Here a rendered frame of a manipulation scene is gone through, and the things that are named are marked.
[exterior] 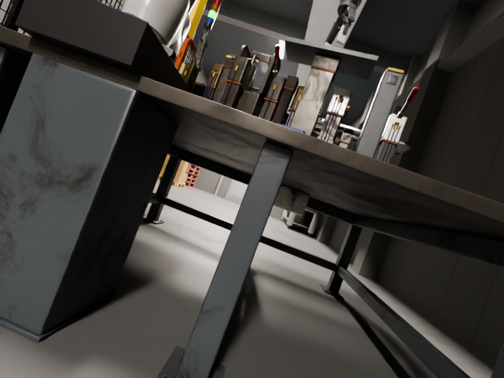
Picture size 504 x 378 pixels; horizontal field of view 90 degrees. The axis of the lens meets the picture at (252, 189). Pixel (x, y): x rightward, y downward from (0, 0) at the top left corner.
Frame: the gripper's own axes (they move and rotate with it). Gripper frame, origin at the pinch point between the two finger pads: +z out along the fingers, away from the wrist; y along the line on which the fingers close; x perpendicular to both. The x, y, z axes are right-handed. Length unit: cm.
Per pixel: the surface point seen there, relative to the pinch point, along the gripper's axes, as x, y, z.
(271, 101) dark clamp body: 13.2, 16.4, 24.8
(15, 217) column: 70, -27, 95
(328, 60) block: 0.9, -4.5, 7.9
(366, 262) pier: -223, 209, 101
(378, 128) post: -23.2, -15.2, 28.8
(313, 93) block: 1.7, -3.8, 22.2
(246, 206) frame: 18, -36, 72
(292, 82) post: 7.6, 13.4, 13.8
